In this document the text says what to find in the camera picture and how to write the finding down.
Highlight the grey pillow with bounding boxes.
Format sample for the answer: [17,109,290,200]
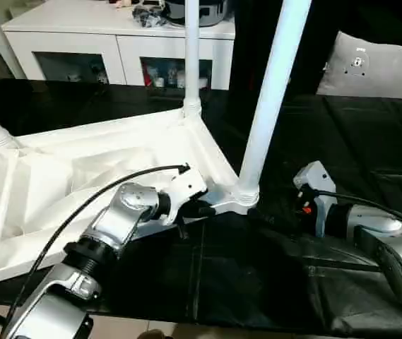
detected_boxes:
[317,30,402,101]

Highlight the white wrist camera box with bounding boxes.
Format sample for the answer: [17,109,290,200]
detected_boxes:
[292,160,337,237]
[155,168,208,227]

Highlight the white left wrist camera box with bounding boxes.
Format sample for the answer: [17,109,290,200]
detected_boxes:
[155,168,208,227]

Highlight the white plastic table top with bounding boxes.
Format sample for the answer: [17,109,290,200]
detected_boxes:
[0,107,261,301]

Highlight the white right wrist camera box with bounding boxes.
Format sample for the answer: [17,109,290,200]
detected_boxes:
[292,160,337,237]

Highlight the white cabinet with glass doors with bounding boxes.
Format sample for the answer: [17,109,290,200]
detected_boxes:
[0,0,237,91]

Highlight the grey black bag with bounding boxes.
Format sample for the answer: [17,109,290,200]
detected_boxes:
[131,0,231,28]

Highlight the black work mat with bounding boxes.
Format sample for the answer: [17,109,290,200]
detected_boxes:
[0,78,402,336]

